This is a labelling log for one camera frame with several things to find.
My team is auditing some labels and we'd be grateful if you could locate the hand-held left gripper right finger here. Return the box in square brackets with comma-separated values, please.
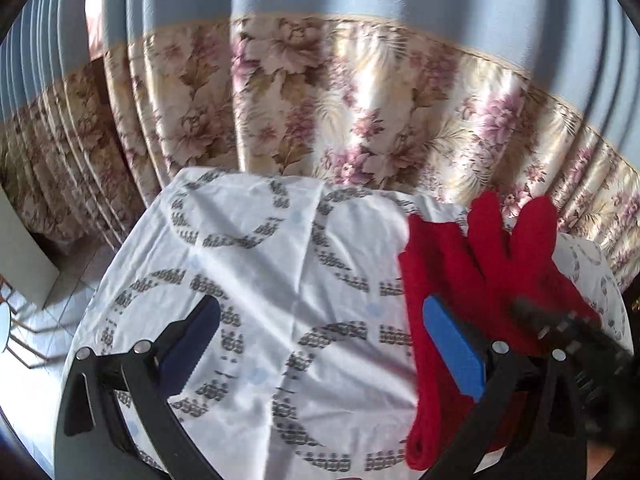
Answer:
[422, 296, 588, 480]

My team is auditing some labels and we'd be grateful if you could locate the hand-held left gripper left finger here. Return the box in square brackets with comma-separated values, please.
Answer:
[54, 295, 223, 480]

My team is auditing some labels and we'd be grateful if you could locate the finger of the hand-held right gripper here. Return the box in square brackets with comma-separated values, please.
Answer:
[511, 297, 583, 348]

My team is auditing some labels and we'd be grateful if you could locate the red knitted garment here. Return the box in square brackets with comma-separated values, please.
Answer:
[398, 191, 603, 472]

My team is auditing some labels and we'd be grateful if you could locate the round glass table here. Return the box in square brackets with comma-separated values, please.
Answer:
[0, 304, 15, 357]

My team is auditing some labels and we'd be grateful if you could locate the white panel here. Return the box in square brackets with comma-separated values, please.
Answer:
[0, 182, 61, 311]

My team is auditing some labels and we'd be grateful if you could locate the blue floral curtain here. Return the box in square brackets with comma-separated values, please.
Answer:
[0, 0, 640, 291]

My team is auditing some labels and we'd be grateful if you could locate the white ring-patterned tablecloth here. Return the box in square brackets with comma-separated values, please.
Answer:
[65, 167, 632, 480]

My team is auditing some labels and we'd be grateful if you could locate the wooden chair frame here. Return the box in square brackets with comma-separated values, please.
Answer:
[0, 274, 51, 371]

